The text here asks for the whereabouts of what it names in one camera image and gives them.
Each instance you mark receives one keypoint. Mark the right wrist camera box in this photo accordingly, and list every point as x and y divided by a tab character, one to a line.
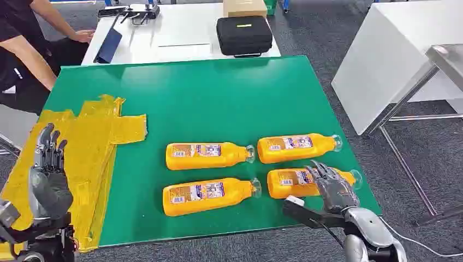
296	208

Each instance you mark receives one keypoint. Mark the orange drink bottle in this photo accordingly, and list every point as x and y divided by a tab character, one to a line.
296	149
202	157
285	185
206	199

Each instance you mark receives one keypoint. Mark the grey side bench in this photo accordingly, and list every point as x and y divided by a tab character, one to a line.
16	124

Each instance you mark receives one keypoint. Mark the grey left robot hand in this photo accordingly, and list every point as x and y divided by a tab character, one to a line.
50	188

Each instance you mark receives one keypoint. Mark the person's left hand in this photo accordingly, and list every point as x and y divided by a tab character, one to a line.
84	36

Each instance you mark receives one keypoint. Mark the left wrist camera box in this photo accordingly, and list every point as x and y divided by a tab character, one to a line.
7	214

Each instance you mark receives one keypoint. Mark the long white table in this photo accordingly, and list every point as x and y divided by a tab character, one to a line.
173	29

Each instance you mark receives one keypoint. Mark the blue metal leg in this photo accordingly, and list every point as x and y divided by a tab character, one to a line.
285	5

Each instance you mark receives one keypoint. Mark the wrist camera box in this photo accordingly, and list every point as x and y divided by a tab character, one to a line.
296	208
7	214

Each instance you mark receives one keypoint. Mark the person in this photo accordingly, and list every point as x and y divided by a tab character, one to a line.
14	61

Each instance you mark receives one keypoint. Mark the black handheld controller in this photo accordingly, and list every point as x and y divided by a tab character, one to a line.
141	12

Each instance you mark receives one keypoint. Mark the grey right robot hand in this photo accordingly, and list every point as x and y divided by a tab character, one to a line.
334	191

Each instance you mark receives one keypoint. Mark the green crate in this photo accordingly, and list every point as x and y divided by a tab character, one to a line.
270	6

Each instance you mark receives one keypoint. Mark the black carrying case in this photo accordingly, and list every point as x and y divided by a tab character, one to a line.
244	36

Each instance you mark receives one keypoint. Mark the steel bench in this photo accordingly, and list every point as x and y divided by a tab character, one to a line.
448	59

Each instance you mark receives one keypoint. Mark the green table mat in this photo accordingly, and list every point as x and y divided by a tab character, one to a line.
217	108

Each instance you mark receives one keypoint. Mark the brown cardboard box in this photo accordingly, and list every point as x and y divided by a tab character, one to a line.
245	8

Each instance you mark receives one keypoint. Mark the yellow sheet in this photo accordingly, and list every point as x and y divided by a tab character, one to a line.
94	155

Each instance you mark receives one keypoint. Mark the white block table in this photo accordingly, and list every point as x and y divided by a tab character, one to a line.
383	61

